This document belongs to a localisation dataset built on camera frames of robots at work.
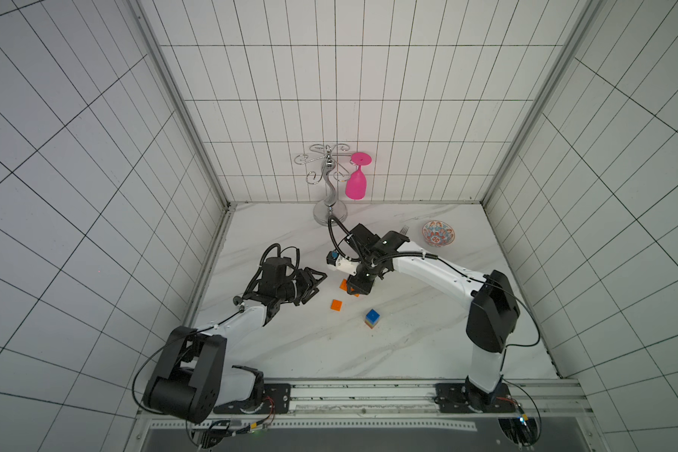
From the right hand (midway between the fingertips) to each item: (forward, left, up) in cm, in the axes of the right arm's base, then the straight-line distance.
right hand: (352, 277), depth 85 cm
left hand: (-2, +9, -2) cm, 10 cm away
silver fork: (+29, -20, -10) cm, 37 cm away
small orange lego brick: (-5, +5, -10) cm, 12 cm away
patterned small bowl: (+27, -33, -9) cm, 43 cm away
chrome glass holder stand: (+36, +11, -6) cm, 38 cm away
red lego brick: (-11, -6, -10) cm, 16 cm away
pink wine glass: (+37, 0, +7) cm, 37 cm away
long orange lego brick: (-5, +2, +3) cm, 6 cm away
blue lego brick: (-10, -7, -6) cm, 13 cm away
